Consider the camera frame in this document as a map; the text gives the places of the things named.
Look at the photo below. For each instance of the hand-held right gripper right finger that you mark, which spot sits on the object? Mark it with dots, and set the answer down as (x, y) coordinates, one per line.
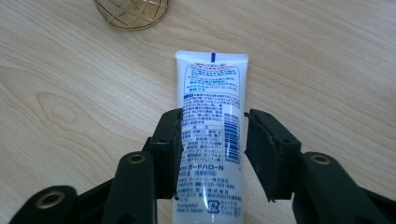
(274, 155)

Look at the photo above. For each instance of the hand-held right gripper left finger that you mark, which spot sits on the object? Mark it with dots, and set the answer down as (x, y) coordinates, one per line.
(166, 149)

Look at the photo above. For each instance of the white toothpaste tube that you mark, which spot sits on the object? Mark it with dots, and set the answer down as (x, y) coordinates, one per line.
(211, 130)

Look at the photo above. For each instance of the amber transparent cup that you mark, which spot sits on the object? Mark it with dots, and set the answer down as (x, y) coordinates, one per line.
(132, 14)

